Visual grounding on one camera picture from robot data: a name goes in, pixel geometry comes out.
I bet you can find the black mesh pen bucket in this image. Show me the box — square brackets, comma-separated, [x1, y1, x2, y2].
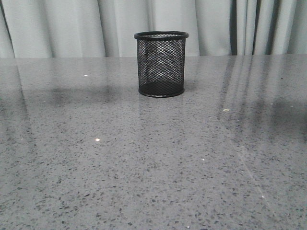
[134, 31, 189, 98]

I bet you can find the grey pleated curtain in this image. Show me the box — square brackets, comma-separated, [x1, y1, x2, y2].
[0, 0, 307, 58]

